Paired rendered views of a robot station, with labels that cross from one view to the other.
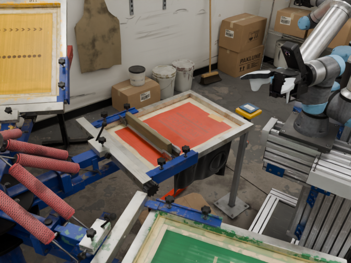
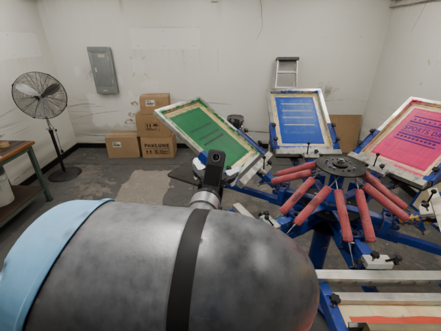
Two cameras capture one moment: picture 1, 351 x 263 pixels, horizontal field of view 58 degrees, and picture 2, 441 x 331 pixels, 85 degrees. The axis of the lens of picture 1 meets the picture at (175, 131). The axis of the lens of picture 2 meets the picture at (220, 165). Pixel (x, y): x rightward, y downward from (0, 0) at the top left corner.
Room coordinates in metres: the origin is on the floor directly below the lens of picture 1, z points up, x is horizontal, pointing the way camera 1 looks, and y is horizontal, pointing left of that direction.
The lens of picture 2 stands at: (1.26, -0.74, 2.02)
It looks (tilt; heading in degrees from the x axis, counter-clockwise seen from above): 27 degrees down; 132
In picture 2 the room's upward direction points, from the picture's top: straight up
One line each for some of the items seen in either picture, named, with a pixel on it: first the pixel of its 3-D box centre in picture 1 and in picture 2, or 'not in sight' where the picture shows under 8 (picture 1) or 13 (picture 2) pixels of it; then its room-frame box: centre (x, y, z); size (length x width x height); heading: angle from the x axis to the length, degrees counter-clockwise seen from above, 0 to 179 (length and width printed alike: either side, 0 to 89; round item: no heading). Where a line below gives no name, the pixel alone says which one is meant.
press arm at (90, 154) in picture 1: (90, 157); (368, 259); (1.24, 0.43, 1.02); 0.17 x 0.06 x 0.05; 131
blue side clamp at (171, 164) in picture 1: (173, 166); (338, 329); (1.25, 0.00, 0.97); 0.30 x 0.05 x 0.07; 131
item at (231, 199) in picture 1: (238, 162); not in sight; (1.89, -0.50, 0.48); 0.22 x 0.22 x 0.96; 41
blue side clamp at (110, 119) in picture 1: (116, 120); not in sight; (1.67, 0.37, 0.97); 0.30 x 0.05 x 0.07; 131
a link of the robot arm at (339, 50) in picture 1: (341, 60); not in sight; (1.64, -0.88, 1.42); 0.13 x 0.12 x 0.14; 122
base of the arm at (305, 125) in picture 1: (313, 119); not in sight; (1.21, -0.62, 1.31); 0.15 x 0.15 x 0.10
